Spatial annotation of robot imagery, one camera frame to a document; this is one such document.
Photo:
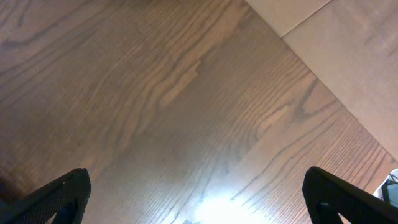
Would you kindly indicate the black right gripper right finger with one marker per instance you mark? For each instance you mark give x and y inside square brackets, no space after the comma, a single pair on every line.
[328,198]

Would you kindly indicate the white grey object at edge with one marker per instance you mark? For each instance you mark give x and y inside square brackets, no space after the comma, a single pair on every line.
[388,190]

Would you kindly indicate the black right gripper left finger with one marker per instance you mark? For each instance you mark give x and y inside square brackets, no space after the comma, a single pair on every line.
[63,201]

